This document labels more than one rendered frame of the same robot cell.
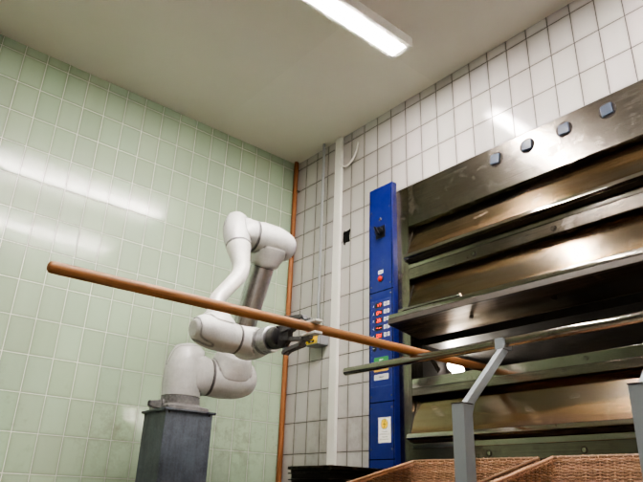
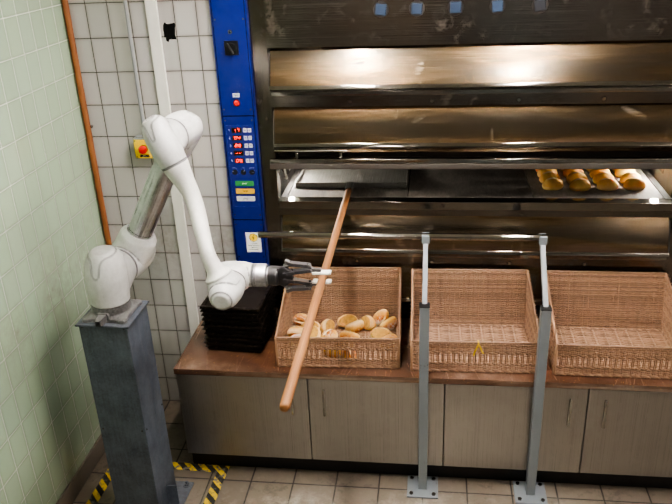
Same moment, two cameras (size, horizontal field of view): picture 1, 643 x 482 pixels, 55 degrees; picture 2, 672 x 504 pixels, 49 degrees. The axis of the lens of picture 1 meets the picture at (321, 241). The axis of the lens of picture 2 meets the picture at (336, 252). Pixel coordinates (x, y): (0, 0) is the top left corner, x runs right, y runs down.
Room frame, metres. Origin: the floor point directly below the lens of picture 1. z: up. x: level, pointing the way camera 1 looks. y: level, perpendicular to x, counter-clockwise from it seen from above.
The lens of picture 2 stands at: (0.00, 1.64, 2.39)
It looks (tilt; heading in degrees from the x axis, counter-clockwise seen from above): 24 degrees down; 317
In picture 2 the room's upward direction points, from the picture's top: 3 degrees counter-clockwise
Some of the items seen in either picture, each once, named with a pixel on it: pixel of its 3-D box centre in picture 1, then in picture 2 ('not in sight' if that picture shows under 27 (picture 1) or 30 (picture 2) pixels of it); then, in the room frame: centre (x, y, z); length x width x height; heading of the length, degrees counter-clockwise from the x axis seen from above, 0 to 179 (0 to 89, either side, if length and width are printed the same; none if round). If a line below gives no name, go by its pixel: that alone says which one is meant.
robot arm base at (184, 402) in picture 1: (174, 404); (109, 308); (2.51, 0.56, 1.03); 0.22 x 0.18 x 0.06; 128
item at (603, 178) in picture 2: not in sight; (583, 166); (1.75, -1.69, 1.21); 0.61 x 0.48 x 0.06; 129
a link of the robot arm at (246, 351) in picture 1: (248, 343); (232, 276); (2.10, 0.24, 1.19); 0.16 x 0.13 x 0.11; 39
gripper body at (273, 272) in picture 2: (281, 336); (280, 275); (1.97, 0.12, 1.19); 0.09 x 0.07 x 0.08; 39
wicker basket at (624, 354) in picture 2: not in sight; (612, 321); (1.27, -1.17, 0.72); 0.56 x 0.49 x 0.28; 39
